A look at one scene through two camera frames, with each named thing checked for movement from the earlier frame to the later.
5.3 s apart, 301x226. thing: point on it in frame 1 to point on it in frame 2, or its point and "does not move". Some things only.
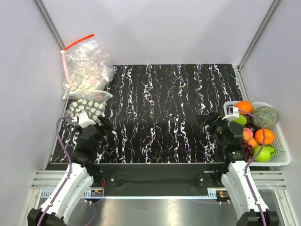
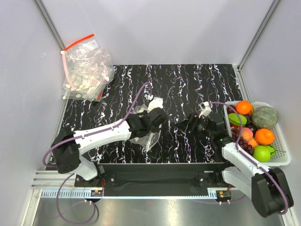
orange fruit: (244, 105) does not move
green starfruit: (242, 120) does not move
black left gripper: (106, 122) to (146, 112)
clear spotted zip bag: (92, 102) to (148, 141)
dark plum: (253, 127) does not move
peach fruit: (247, 133) does not move
